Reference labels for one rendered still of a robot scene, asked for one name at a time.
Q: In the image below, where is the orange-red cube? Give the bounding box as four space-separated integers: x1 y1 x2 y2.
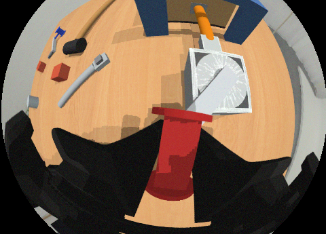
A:
36 61 46 72
51 63 71 82

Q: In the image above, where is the wooden-handled mallet with black head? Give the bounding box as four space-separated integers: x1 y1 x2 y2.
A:
62 0 115 55

